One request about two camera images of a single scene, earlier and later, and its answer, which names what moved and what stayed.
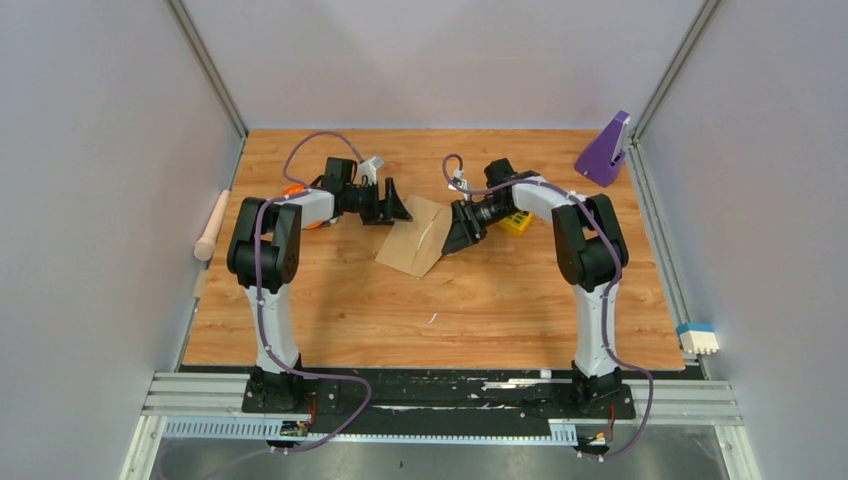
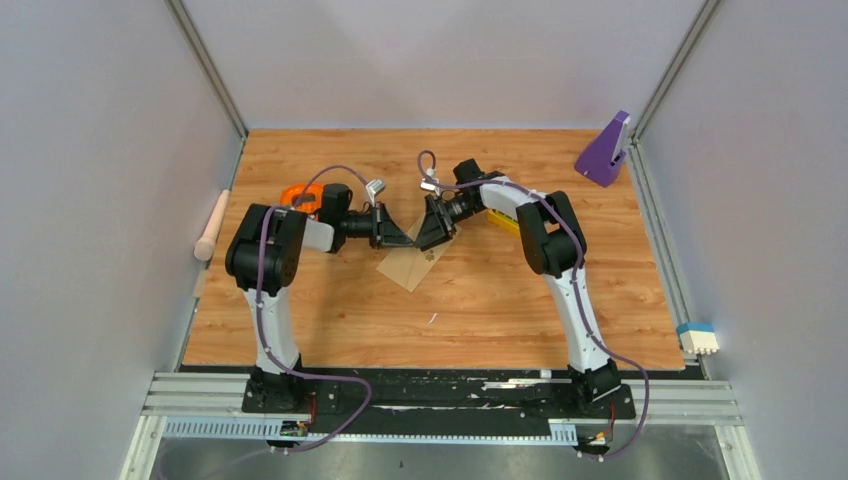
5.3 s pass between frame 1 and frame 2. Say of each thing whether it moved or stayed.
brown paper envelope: moved
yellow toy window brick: stayed
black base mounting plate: stayed
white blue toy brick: stayed
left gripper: moved
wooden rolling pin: stayed
